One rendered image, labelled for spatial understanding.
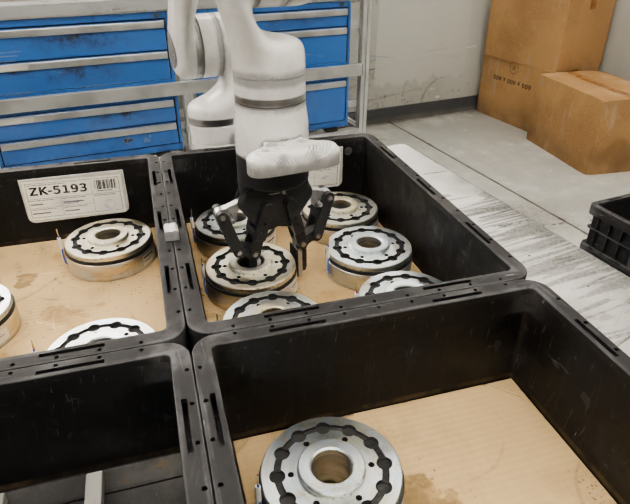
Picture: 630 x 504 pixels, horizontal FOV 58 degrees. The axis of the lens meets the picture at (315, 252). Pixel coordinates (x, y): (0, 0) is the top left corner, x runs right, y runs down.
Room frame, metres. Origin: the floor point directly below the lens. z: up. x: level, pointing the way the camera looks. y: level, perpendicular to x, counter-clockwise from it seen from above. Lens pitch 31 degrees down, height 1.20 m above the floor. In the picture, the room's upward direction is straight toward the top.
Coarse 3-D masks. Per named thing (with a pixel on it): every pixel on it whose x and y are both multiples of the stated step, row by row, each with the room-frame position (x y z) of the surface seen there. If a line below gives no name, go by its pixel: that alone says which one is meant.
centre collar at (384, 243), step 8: (368, 232) 0.61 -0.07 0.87; (352, 240) 0.59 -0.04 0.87; (360, 240) 0.60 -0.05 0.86; (376, 240) 0.60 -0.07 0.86; (384, 240) 0.59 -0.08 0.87; (352, 248) 0.58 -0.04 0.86; (360, 248) 0.57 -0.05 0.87; (368, 248) 0.57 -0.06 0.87; (376, 248) 0.57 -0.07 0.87; (384, 248) 0.57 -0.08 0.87
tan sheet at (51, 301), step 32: (0, 256) 0.62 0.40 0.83; (32, 256) 0.62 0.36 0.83; (32, 288) 0.54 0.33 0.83; (64, 288) 0.54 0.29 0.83; (96, 288) 0.54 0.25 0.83; (128, 288) 0.54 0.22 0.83; (160, 288) 0.54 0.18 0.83; (32, 320) 0.48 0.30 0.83; (64, 320) 0.48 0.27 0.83; (160, 320) 0.48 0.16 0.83; (0, 352) 0.43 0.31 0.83
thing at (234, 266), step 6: (264, 252) 0.56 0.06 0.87; (234, 258) 0.55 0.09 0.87; (240, 258) 0.55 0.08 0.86; (264, 258) 0.55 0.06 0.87; (270, 258) 0.55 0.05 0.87; (234, 264) 0.54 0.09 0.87; (264, 264) 0.54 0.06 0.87; (270, 264) 0.54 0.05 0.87; (234, 270) 0.53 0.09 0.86; (240, 270) 0.53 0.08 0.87; (246, 270) 0.53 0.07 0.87; (252, 270) 0.53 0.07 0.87; (258, 270) 0.53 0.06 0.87; (264, 270) 0.53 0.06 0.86
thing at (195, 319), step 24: (168, 168) 0.66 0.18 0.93; (408, 168) 0.66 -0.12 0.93; (168, 192) 0.59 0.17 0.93; (432, 192) 0.59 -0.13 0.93; (456, 216) 0.53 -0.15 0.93; (480, 240) 0.48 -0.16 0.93; (192, 264) 0.44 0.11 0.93; (504, 264) 0.44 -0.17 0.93; (192, 288) 0.42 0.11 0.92; (408, 288) 0.40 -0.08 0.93; (432, 288) 0.40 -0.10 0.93; (456, 288) 0.40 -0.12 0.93; (192, 312) 0.36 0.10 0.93; (288, 312) 0.37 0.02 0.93; (312, 312) 0.36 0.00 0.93; (192, 336) 0.34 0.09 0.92
